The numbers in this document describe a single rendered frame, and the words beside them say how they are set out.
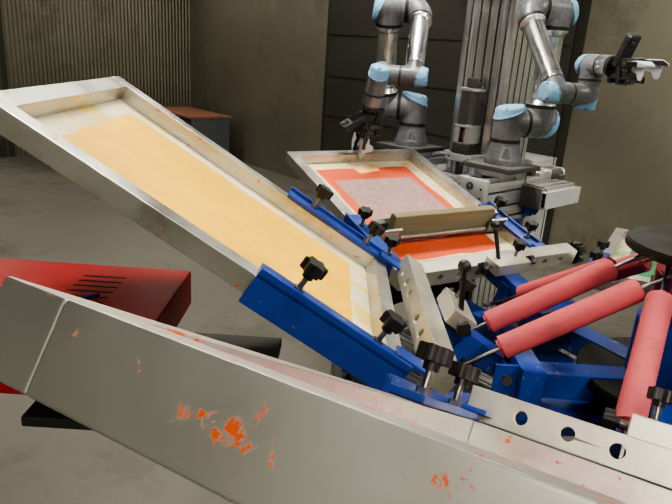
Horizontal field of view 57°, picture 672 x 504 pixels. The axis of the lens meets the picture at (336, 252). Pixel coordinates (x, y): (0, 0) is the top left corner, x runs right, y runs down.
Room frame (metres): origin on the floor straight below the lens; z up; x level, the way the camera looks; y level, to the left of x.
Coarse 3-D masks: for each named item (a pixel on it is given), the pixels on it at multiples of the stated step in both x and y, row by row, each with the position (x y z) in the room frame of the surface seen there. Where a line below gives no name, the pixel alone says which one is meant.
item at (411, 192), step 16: (384, 176) 2.33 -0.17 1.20; (400, 176) 2.36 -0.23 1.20; (416, 176) 2.40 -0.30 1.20; (400, 192) 2.22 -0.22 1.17; (416, 192) 2.25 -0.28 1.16; (432, 192) 2.28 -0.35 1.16; (416, 208) 2.12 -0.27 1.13; (432, 208) 2.15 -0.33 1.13; (448, 240) 1.94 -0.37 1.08; (464, 240) 1.97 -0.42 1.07; (480, 240) 1.99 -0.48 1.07
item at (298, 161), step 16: (288, 160) 2.27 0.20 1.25; (304, 160) 2.29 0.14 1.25; (320, 160) 2.32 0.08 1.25; (336, 160) 2.36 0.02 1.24; (352, 160) 2.40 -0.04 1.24; (368, 160) 2.44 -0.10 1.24; (384, 160) 2.47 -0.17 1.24; (400, 160) 2.52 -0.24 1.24; (416, 160) 2.49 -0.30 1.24; (304, 176) 2.15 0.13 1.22; (432, 176) 2.40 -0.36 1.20; (448, 192) 2.30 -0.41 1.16; (464, 192) 2.26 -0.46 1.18; (336, 208) 1.94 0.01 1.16; (512, 240) 2.00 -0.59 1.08
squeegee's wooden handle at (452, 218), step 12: (396, 216) 1.81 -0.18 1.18; (408, 216) 1.83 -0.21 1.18; (420, 216) 1.85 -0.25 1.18; (432, 216) 1.88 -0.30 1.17; (444, 216) 1.90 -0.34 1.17; (456, 216) 1.93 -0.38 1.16; (468, 216) 1.96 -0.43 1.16; (480, 216) 1.99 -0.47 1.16; (492, 216) 2.01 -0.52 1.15; (396, 228) 1.82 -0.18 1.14; (408, 228) 1.85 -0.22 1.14; (420, 228) 1.87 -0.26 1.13; (432, 228) 1.90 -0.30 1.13; (444, 228) 1.92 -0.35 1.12; (456, 228) 1.95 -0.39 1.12
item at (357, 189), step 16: (336, 176) 2.24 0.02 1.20; (352, 176) 2.27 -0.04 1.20; (368, 176) 2.30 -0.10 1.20; (352, 192) 2.14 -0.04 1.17; (368, 192) 2.17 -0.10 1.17; (384, 192) 2.20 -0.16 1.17; (352, 208) 2.03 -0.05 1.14; (384, 208) 2.07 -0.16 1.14; (400, 208) 2.10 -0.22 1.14; (416, 240) 1.90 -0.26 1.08; (432, 240) 1.92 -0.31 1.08; (400, 256) 1.78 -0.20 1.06; (416, 256) 1.80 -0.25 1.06; (432, 256) 1.82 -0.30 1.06
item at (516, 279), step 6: (486, 276) 1.69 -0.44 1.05; (492, 276) 1.67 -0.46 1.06; (498, 276) 1.65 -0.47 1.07; (504, 276) 1.63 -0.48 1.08; (510, 276) 1.64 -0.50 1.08; (516, 276) 1.64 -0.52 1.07; (522, 276) 1.65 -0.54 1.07; (492, 282) 1.67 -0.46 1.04; (498, 282) 1.65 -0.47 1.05; (510, 282) 1.61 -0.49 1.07; (516, 282) 1.61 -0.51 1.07; (522, 282) 1.62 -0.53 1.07; (510, 288) 1.61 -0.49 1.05; (516, 288) 1.59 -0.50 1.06; (510, 294) 1.60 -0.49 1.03
